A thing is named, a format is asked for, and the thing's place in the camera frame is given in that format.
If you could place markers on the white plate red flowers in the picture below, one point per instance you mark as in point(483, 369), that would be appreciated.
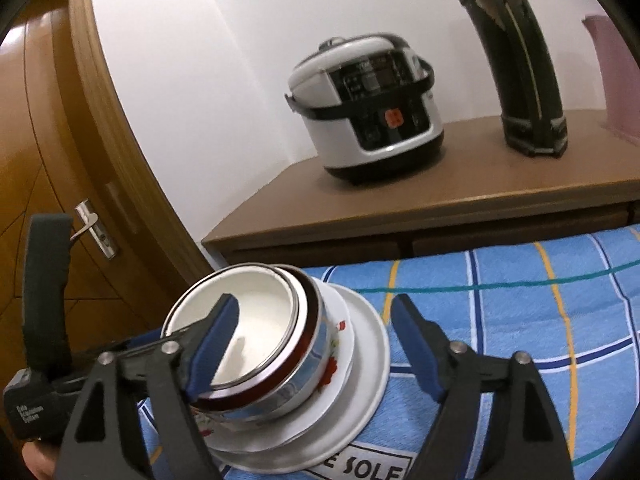
point(330, 349)

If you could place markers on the brown wooden door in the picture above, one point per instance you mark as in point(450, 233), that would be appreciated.
point(65, 140)

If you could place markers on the white black rice cooker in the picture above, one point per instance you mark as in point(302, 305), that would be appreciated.
point(367, 103)

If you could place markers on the person's left hand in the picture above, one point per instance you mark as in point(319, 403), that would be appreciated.
point(40, 459)

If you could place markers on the black tall thermos flask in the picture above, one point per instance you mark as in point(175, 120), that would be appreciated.
point(531, 107)

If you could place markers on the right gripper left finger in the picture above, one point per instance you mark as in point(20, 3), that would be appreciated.
point(215, 349)

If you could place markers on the stainless steel bowl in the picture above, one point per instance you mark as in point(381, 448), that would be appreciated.
point(295, 379)

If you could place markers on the blue checked tablecloth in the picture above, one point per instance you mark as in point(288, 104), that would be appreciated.
point(572, 304)

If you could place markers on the white enamel bowl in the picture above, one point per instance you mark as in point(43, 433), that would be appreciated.
point(272, 315)

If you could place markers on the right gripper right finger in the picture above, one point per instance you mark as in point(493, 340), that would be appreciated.
point(524, 440)

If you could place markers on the silver door handle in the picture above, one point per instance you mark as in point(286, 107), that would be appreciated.
point(94, 226)

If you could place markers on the pink electric kettle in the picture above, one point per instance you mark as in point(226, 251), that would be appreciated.
point(620, 77)

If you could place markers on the plain white flat plate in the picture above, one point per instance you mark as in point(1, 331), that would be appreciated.
point(318, 435)

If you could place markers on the brown wooden sideboard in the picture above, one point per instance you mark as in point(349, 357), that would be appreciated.
point(477, 193)

